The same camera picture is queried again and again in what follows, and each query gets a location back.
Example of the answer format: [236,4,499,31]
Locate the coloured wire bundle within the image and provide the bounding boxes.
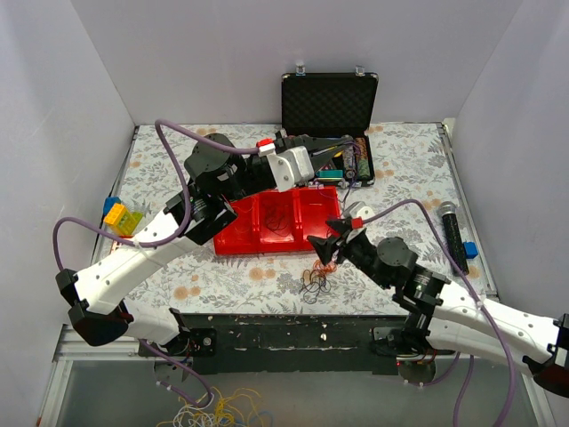
[298,261,337,306]

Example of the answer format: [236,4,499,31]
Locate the dark brown wire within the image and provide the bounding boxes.
[260,202,290,234]

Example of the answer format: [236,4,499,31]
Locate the red plastic compartment tray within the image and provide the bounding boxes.
[213,187,341,255]

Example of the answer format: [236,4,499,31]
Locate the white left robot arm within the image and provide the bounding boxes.
[56,132,353,356]

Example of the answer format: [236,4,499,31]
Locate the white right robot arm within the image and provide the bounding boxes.
[308,218,568,397]

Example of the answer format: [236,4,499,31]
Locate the black poker chip case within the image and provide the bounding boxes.
[281,66,380,187]

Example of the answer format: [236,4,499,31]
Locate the floral patterned table mat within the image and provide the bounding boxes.
[85,121,494,317]

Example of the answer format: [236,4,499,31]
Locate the black handheld microphone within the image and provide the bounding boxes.
[438,201,469,275]

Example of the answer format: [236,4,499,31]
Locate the small blue cube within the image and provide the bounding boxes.
[463,241,479,260]

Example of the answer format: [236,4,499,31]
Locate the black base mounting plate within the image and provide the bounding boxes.
[164,314,405,375]

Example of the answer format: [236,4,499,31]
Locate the yellow green toy bricks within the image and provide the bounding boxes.
[103,203,143,237]

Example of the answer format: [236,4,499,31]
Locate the blue toy brick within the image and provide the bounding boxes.
[102,197,122,216]

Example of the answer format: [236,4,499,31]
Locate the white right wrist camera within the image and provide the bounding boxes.
[344,202,374,230]

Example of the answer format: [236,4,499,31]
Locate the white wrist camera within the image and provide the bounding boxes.
[344,202,374,230]
[267,146,315,192]

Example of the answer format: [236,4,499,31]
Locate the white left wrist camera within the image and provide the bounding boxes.
[267,146,315,192]

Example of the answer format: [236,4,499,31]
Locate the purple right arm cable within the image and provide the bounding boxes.
[355,198,518,427]

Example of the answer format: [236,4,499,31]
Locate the loose yellow white wires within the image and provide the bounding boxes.
[156,384,273,427]

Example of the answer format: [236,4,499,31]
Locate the aluminium frame rail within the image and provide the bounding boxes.
[53,325,139,361]

